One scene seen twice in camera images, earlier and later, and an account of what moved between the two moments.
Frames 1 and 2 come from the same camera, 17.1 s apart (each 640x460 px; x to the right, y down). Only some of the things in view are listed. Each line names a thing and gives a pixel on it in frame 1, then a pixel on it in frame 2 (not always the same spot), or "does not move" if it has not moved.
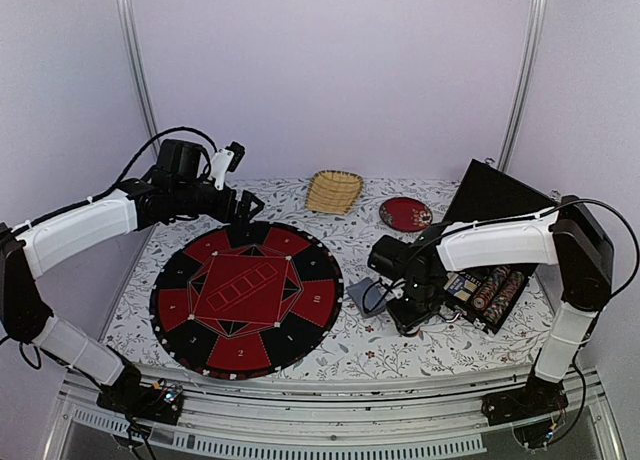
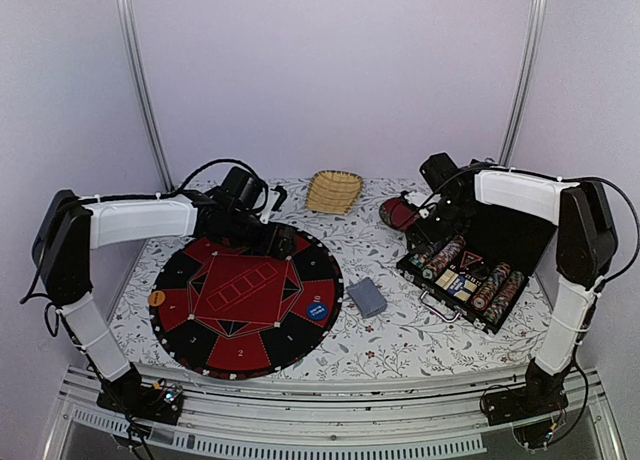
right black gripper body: (420, 303) → (447, 223)
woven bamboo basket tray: (333, 191) does not move
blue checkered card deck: (368, 296) does not move
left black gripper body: (223, 212) → (267, 245)
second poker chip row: (503, 297) does not move
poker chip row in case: (482, 300) does not move
